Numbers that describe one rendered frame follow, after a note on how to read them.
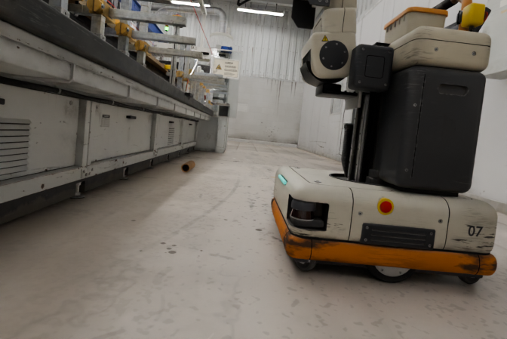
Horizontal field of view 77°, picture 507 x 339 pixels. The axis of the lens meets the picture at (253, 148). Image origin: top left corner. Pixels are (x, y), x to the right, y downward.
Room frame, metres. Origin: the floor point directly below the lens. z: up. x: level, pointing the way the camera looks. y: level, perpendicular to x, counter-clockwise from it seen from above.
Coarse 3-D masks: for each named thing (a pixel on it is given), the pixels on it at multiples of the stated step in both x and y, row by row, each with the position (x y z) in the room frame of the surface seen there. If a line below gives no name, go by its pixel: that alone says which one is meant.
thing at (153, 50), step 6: (132, 48) 1.72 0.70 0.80; (150, 48) 1.73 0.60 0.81; (156, 48) 1.73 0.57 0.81; (162, 48) 1.73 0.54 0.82; (168, 48) 1.73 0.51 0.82; (168, 54) 1.75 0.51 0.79; (174, 54) 1.73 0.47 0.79; (180, 54) 1.73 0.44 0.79; (186, 54) 1.73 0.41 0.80; (192, 54) 1.73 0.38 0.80; (198, 54) 1.74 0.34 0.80
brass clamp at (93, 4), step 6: (90, 0) 1.15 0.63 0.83; (96, 0) 1.15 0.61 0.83; (102, 0) 1.17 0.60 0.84; (90, 6) 1.15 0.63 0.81; (96, 6) 1.16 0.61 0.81; (102, 6) 1.16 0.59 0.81; (108, 6) 1.22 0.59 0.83; (90, 12) 1.18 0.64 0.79; (96, 12) 1.17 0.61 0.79; (102, 12) 1.18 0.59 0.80; (108, 12) 1.22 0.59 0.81; (108, 18) 1.23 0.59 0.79
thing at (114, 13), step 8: (72, 8) 1.22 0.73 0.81; (80, 8) 1.22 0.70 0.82; (112, 8) 1.23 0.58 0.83; (112, 16) 1.23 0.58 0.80; (120, 16) 1.23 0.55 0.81; (128, 16) 1.23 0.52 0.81; (136, 16) 1.23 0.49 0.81; (144, 16) 1.23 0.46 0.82; (152, 16) 1.23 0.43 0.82; (160, 16) 1.23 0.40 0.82; (168, 16) 1.23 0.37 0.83; (176, 16) 1.23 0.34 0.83; (168, 24) 1.25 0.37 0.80; (176, 24) 1.24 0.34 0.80; (184, 24) 1.24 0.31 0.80
